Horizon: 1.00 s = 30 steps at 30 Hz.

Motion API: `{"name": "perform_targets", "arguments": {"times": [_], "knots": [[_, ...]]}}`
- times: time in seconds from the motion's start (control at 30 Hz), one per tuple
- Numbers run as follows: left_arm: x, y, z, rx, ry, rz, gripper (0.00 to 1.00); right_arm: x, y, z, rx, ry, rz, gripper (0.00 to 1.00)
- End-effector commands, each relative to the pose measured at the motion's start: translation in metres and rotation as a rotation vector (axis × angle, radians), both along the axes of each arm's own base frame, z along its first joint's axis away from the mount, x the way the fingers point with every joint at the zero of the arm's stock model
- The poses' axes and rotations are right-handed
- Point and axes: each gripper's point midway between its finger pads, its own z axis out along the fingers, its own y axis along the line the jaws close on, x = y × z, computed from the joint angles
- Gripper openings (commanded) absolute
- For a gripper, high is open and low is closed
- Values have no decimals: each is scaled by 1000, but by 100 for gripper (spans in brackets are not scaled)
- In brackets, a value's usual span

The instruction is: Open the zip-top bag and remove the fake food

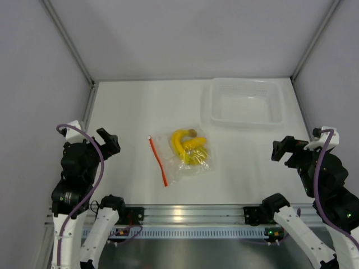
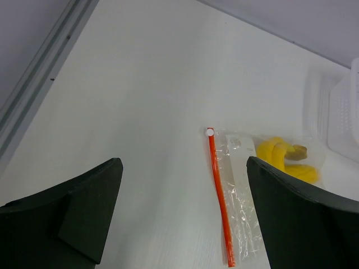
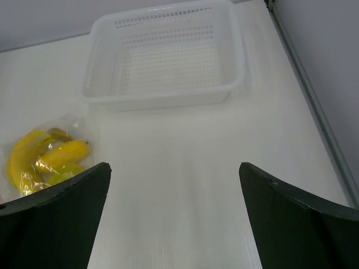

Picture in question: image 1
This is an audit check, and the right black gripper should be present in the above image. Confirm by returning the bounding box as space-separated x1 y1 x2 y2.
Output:
271 134 330 197

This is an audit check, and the clear zip bag orange seal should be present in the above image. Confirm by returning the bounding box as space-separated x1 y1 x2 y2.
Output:
148 124 214 187

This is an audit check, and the yellow fake banana bunch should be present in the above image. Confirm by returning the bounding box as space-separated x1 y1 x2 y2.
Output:
171 129 207 164

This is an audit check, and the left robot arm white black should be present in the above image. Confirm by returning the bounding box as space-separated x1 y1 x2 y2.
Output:
51 124 127 268

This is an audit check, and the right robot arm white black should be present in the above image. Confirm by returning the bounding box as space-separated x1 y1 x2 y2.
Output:
260 136 358 268

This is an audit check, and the white plastic basket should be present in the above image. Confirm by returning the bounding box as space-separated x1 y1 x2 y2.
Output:
202 78 285 129

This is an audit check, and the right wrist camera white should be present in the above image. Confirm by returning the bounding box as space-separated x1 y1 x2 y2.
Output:
304 126 340 151

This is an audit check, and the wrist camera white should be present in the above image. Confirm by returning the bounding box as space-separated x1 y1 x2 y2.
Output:
304 126 340 151
63 120 85 144

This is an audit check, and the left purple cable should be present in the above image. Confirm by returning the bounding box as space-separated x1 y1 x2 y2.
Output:
55 124 105 267

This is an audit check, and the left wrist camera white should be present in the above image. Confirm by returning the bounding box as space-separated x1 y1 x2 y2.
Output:
63 120 85 144

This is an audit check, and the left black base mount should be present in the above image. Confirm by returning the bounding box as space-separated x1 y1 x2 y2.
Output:
122 207 145 226

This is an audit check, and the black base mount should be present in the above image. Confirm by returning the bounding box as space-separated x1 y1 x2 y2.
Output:
243 206 268 226
122 207 145 226

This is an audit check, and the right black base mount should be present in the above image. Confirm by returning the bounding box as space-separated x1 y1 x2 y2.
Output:
243 206 268 226

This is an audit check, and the aluminium mounting rail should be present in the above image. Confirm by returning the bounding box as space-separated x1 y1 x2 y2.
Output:
44 203 332 228

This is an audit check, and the white slotted cable duct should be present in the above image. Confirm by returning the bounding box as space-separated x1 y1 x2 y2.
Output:
110 227 284 240

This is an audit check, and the left aluminium frame post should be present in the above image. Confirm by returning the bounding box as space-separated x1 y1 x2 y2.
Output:
40 0 97 131

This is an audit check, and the aluminium frame post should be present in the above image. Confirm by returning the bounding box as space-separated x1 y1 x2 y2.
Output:
40 0 97 131
290 0 343 83

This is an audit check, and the right aluminium frame post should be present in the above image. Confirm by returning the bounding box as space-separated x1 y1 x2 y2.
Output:
290 0 343 83

